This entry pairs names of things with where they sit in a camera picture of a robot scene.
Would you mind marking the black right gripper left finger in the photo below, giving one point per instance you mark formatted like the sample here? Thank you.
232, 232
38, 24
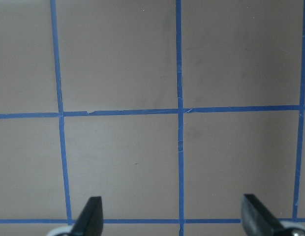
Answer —
90, 221

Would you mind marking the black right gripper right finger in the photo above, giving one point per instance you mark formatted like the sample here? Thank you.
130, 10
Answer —
257, 220

